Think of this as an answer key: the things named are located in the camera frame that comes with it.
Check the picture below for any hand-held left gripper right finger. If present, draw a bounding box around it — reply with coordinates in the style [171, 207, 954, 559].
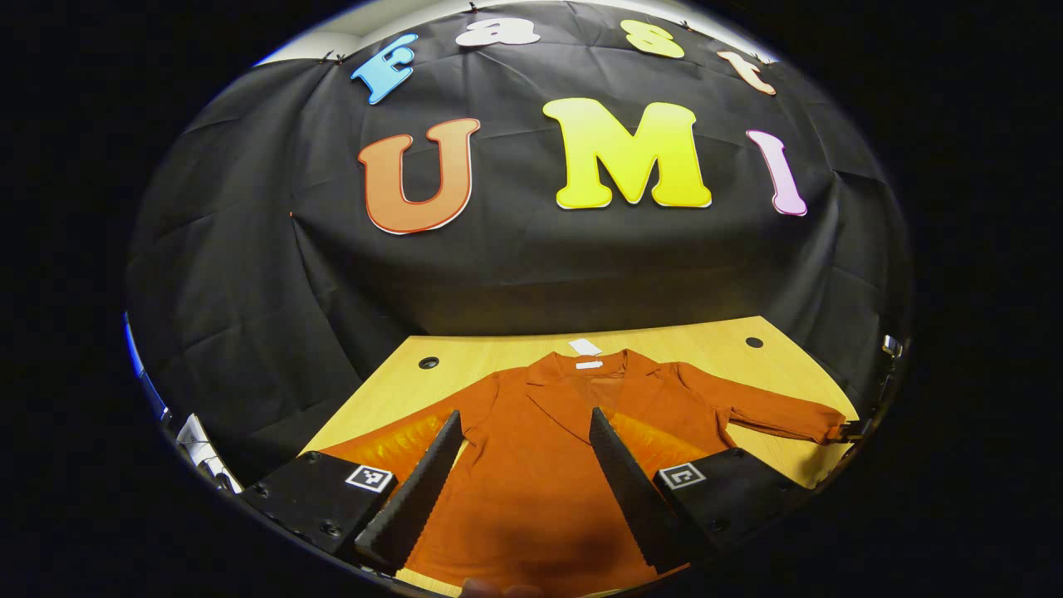
[588, 407, 819, 574]

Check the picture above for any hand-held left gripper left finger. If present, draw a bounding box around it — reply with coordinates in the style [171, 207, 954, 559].
[241, 409, 464, 574]

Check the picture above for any rust orange button-up garment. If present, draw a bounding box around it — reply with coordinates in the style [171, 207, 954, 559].
[320, 349, 848, 595]

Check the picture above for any grey metal rig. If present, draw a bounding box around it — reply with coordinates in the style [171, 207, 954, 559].
[177, 413, 243, 493]

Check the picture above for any black backdrop cloth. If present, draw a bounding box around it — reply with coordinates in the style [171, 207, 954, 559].
[125, 0, 914, 491]

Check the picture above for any blue screen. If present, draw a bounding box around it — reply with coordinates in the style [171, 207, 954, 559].
[125, 314, 146, 391]

